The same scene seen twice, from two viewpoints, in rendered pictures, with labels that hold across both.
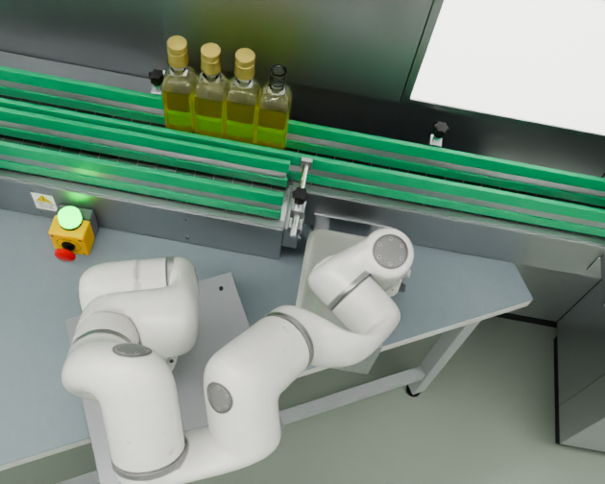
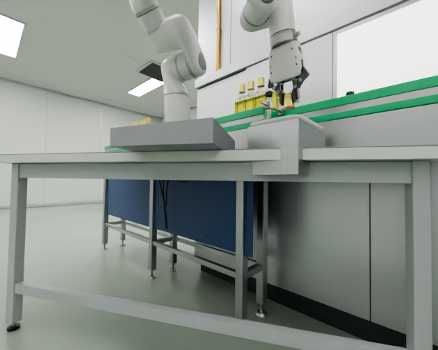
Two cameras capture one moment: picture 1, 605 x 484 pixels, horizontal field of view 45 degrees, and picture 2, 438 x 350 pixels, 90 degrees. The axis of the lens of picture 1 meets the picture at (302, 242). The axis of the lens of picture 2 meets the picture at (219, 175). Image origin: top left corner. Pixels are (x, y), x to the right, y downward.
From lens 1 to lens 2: 1.49 m
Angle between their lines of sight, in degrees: 71
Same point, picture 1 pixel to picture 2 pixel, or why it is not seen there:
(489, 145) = not seen: hidden behind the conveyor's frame
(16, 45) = not seen: hidden behind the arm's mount
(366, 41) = (311, 82)
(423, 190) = (341, 107)
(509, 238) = (414, 117)
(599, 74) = (436, 39)
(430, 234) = (354, 137)
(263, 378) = not seen: outside the picture
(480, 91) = (371, 83)
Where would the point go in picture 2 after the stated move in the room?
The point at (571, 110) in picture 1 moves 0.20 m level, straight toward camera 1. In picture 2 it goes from (434, 69) to (397, 57)
